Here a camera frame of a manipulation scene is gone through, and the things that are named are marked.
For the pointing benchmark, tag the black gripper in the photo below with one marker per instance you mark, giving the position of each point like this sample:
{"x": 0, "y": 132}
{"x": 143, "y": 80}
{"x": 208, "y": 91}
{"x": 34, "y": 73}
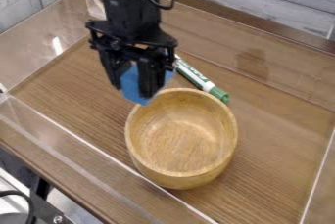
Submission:
{"x": 130, "y": 38}

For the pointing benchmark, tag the blue rectangular block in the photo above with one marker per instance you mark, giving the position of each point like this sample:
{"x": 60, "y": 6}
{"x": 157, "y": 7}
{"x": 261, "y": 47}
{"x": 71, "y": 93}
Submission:
{"x": 130, "y": 87}

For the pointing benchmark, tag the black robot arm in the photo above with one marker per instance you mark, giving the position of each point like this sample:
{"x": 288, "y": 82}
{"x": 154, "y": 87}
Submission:
{"x": 137, "y": 51}

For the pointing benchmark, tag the brown wooden bowl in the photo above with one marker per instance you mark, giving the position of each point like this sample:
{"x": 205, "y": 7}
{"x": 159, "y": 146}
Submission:
{"x": 181, "y": 138}

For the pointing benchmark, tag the green white marker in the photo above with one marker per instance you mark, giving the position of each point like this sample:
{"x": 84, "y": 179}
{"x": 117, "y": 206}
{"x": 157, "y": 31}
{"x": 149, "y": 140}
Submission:
{"x": 200, "y": 81}

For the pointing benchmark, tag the clear acrylic triangle bracket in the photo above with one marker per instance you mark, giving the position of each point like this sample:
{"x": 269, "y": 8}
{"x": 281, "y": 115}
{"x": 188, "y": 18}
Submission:
{"x": 95, "y": 9}

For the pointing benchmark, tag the black metal table bracket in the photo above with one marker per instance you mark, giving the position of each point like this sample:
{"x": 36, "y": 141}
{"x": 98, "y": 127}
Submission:
{"x": 47, "y": 214}

